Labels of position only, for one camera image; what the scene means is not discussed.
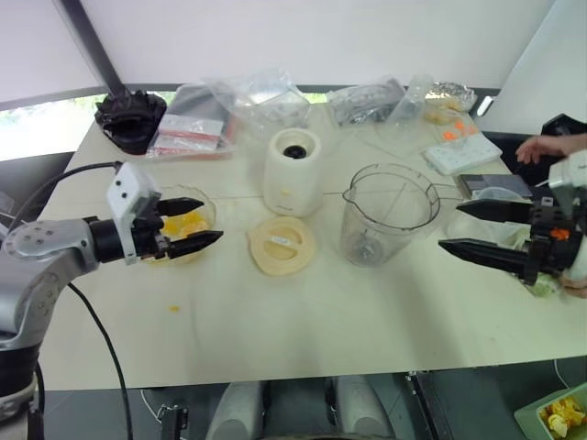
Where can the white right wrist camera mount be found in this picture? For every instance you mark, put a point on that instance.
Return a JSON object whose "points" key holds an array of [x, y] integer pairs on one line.
{"points": [[568, 176]]}

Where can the cream blender base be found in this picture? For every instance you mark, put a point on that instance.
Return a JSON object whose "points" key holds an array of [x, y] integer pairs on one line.
{"points": [[293, 183]]}

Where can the clear glass bowl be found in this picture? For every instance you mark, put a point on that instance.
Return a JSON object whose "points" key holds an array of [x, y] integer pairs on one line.
{"points": [[207, 207]]}

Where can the grey rounded shape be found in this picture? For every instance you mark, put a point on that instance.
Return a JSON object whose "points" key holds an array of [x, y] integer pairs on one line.
{"points": [[238, 412], [362, 408]]}

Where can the yellow food scraps pile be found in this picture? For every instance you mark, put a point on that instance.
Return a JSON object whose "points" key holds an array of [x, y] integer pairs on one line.
{"points": [[561, 414]]}

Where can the black table bracket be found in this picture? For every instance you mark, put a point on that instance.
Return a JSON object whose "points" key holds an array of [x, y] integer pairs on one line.
{"points": [[426, 403]]}

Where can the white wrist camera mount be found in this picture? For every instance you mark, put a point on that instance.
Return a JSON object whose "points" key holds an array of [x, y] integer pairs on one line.
{"points": [[568, 176], [128, 188]]}

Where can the black crumpled bag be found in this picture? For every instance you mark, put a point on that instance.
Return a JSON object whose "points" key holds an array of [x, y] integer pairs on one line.
{"points": [[130, 121]]}

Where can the person's forearm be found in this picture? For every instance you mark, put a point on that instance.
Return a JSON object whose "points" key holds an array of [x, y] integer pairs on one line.
{"points": [[578, 146]]}

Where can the clear crumpled plastic bag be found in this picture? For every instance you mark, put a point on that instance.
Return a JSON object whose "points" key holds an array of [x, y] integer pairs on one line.
{"points": [[266, 96]]}

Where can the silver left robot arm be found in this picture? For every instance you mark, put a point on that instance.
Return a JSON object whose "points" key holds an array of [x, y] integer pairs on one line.
{"points": [[46, 247]]}

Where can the white power strip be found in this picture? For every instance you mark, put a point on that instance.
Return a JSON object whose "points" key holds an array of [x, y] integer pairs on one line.
{"points": [[463, 156]]}

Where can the dark slanted pole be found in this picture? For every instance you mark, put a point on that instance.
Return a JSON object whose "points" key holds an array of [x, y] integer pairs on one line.
{"points": [[91, 46]]}

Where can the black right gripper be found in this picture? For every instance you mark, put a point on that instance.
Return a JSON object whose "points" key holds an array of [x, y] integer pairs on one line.
{"points": [[550, 252]]}

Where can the clear plastic container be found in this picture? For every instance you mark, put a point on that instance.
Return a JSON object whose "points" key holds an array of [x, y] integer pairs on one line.
{"points": [[410, 103]]}

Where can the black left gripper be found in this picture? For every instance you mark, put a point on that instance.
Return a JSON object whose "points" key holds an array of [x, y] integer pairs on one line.
{"points": [[147, 234]]}

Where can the black clamp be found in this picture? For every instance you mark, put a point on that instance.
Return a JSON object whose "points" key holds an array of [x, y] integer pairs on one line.
{"points": [[173, 419]]}

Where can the clear zip bags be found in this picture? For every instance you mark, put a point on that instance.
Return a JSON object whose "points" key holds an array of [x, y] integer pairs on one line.
{"points": [[197, 98]]}

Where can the black flat box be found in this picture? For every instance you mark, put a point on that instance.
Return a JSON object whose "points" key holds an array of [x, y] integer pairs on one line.
{"points": [[495, 182]]}

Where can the white marker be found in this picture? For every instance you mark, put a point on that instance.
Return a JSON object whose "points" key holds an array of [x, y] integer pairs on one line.
{"points": [[485, 106]]}

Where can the zip bag with red strips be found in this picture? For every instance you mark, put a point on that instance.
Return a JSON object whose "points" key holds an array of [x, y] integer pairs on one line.
{"points": [[188, 135]]}

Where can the orange plugs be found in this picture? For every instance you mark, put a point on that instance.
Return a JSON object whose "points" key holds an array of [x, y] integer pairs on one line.
{"points": [[454, 133]]}

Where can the black chair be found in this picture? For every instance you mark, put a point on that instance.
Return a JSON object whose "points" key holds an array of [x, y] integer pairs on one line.
{"points": [[561, 124]]}

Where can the green bin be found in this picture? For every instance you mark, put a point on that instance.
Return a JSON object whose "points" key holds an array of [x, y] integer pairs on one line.
{"points": [[527, 414]]}

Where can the cream blender lid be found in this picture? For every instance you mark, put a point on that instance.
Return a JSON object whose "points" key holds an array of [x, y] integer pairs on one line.
{"points": [[282, 262]]}

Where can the silver foil tray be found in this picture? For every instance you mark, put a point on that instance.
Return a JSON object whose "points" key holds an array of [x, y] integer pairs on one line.
{"points": [[451, 91]]}

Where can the person's bare hand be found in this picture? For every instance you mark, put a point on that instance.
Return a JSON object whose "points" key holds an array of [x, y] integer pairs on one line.
{"points": [[543, 146]]}

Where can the clear blender jar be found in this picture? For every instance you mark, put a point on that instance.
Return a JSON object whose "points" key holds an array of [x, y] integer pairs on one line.
{"points": [[367, 229]]}

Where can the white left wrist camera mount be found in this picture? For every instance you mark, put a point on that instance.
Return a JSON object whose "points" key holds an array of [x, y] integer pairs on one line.
{"points": [[128, 188]]}

